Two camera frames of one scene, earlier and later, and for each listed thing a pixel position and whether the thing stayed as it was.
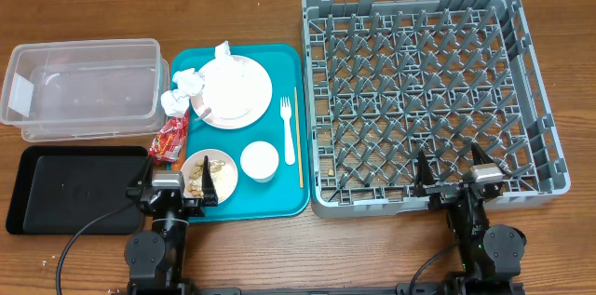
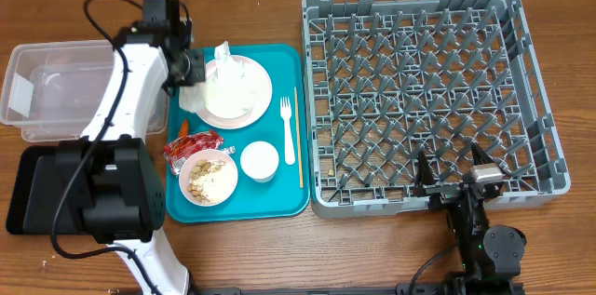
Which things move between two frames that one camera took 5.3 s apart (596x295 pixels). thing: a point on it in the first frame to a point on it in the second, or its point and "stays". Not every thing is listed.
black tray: x=57 y=190 stays
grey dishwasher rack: x=394 y=72 stays
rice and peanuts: x=223 y=176 stays
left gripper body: x=192 y=207 to x=193 y=72
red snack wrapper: x=169 y=140 to x=176 y=149
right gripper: x=446 y=194 stays
